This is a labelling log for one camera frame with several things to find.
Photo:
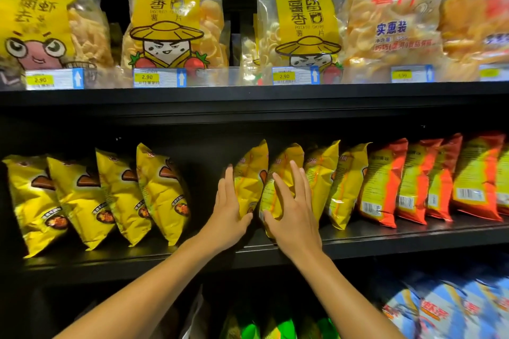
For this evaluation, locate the person's left hand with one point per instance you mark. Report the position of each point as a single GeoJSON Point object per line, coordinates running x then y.
{"type": "Point", "coordinates": [227, 219]}

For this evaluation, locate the yellow snack bag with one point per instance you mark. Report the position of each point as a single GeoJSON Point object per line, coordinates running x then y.
{"type": "Point", "coordinates": [350, 184]}
{"type": "Point", "coordinates": [322, 172]}
{"type": "Point", "coordinates": [250, 168]}
{"type": "Point", "coordinates": [282, 164]}

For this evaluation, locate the person's right hand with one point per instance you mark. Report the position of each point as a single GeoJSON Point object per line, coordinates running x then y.
{"type": "Point", "coordinates": [296, 223]}

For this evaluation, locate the person's right forearm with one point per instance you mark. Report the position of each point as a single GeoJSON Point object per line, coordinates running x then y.
{"type": "Point", "coordinates": [350, 303]}

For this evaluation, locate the large clear chip bags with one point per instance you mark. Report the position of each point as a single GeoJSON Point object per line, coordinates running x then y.
{"type": "Point", "coordinates": [238, 17]}

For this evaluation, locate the person's left forearm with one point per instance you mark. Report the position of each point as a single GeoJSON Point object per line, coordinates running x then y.
{"type": "Point", "coordinates": [147, 295]}

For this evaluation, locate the black metal shelf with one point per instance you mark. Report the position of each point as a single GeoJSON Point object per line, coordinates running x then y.
{"type": "Point", "coordinates": [238, 100]}

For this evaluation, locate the row of yellow chip bags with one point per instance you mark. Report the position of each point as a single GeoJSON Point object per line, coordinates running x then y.
{"type": "Point", "coordinates": [95, 196]}

